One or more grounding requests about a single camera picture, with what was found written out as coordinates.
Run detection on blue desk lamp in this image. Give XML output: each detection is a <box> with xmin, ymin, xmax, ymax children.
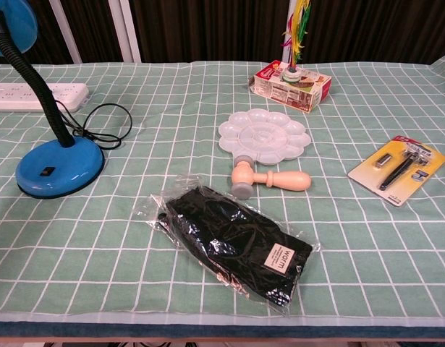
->
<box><xmin>0</xmin><ymin>0</ymin><xmax>106</xmax><ymax>200</ymax></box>

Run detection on white power strip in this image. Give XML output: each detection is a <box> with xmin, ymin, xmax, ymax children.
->
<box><xmin>0</xmin><ymin>82</ymin><xmax>90</xmax><ymax>113</ymax></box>

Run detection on white flower paint palette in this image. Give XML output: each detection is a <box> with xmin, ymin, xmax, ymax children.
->
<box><xmin>218</xmin><ymin>108</ymin><xmax>313</xmax><ymax>167</ymax></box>

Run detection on wooden toy mallet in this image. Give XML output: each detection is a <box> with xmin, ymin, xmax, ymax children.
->
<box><xmin>231</xmin><ymin>154</ymin><xmax>313</xmax><ymax>200</ymax></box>

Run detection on black gloves in plastic bag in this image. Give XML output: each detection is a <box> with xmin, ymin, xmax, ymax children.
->
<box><xmin>134</xmin><ymin>173</ymin><xmax>321</xmax><ymax>320</ymax></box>

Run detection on red and white carton box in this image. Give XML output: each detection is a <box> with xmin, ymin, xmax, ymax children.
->
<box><xmin>247</xmin><ymin>59</ymin><xmax>333</xmax><ymax>114</ymax></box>

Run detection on dark brown curtain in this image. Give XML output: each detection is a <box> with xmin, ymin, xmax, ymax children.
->
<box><xmin>0</xmin><ymin>0</ymin><xmax>445</xmax><ymax>65</ymax></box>

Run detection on green checked tablecloth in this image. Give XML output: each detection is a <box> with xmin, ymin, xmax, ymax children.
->
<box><xmin>0</xmin><ymin>53</ymin><xmax>445</xmax><ymax>340</ymax></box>

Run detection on colourful feather shuttlecock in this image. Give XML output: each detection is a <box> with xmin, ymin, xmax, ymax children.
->
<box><xmin>280</xmin><ymin>0</ymin><xmax>313</xmax><ymax>83</ymax></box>

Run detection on razor in yellow blister pack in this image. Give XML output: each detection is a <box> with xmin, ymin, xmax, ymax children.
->
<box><xmin>347</xmin><ymin>134</ymin><xmax>445</xmax><ymax>207</ymax></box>

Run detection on thin black cable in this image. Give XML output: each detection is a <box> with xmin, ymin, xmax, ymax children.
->
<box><xmin>54</xmin><ymin>100</ymin><xmax>133</xmax><ymax>151</ymax></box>

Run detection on white frame post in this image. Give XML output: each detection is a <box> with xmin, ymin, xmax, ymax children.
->
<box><xmin>107</xmin><ymin>0</ymin><xmax>143</xmax><ymax>63</ymax></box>

